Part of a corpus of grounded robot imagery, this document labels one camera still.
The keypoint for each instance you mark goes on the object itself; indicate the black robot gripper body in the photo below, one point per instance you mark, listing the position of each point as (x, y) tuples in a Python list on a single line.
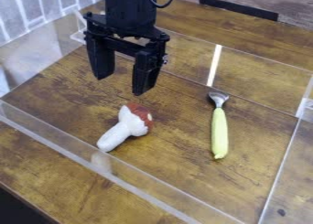
[(126, 29)]

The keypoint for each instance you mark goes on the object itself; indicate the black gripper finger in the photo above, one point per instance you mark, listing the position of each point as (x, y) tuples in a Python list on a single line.
[(146, 72), (102, 57)]

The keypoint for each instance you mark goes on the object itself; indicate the red and white toy mushroom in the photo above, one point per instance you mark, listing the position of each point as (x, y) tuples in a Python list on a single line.
[(135, 123)]

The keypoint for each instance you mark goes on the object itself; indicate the black strip on back table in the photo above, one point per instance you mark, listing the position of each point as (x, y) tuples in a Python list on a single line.
[(242, 9)]

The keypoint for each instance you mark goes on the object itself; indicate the spoon with yellow-green handle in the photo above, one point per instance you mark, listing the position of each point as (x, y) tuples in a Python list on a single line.
[(220, 135)]

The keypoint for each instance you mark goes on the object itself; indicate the clear acrylic enclosure wall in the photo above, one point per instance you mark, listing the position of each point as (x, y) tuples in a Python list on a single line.
[(158, 178)]

